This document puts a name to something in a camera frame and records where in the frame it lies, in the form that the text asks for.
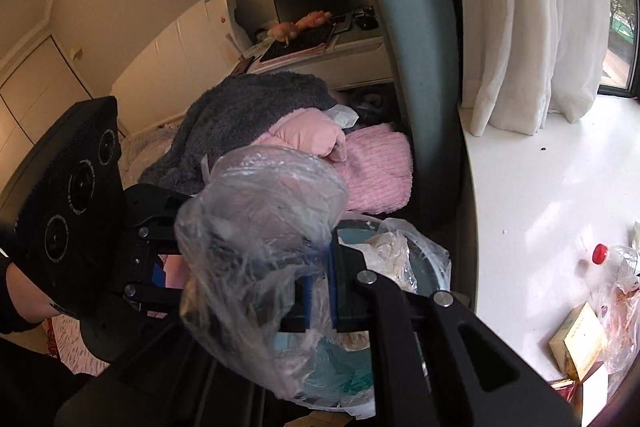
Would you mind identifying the clear plastic bag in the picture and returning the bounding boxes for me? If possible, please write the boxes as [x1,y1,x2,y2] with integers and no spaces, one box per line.
[175,145,348,399]

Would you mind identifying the gold cardboard box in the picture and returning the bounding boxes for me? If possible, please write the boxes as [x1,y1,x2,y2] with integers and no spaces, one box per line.
[549,303,608,381]

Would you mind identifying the red label plastic bottle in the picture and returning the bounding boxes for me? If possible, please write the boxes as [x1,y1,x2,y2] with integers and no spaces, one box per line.
[591,244,639,293]

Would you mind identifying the trash bin with liner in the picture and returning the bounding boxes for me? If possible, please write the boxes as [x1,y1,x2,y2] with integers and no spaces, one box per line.
[292,212,451,426]

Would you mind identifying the person left hand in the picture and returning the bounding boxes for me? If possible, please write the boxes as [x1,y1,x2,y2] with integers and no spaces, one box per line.
[6,263,58,324]

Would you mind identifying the grey fuzzy blanket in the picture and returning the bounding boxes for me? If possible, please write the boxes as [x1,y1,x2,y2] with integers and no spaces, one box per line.
[139,70,336,195]

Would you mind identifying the white desk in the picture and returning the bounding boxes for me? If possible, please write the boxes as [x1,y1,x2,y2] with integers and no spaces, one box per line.
[248,26,394,90]

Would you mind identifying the red battery blister pack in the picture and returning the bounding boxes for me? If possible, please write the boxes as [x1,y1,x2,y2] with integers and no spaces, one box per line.
[549,378,582,407]

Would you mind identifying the black laptop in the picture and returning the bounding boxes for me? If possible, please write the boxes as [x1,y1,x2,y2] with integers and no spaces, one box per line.
[259,0,354,64]

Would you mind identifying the white sheer curtain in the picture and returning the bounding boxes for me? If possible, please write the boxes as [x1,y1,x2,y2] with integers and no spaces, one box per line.
[461,0,610,136]

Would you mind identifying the teal green curtain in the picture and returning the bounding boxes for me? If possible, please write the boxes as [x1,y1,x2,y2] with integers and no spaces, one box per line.
[376,0,477,296]

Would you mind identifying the black window frame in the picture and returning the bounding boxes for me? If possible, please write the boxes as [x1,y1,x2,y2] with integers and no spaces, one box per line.
[600,0,639,95]

